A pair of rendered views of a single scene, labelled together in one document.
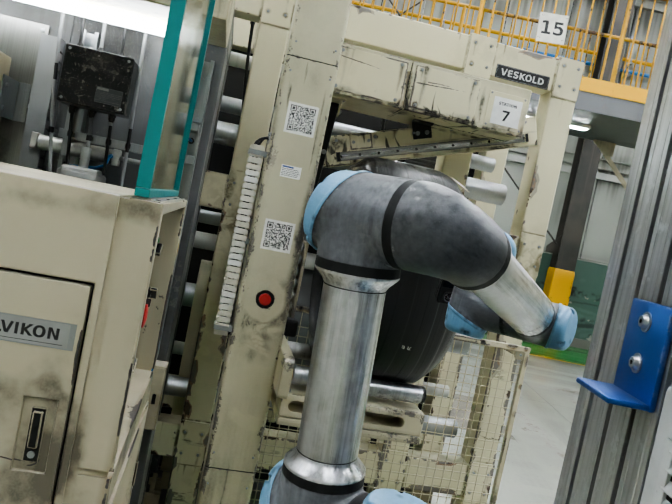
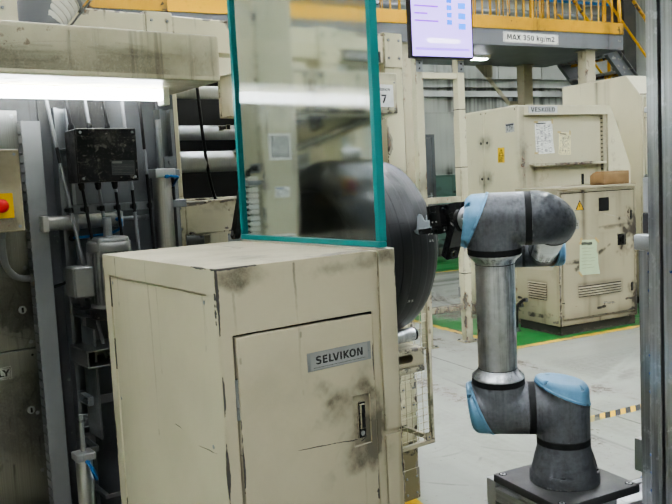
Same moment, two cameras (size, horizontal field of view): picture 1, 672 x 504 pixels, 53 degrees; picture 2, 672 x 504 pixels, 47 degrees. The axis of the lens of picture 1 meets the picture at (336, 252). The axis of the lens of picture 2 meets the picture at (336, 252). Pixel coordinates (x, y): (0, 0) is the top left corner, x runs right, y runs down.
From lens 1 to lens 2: 111 cm
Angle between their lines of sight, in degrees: 26
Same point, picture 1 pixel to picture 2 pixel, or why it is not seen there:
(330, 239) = (489, 239)
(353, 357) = (512, 304)
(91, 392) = (381, 381)
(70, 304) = (364, 329)
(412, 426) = (418, 358)
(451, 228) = (562, 214)
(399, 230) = (538, 223)
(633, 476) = not seen: outside the picture
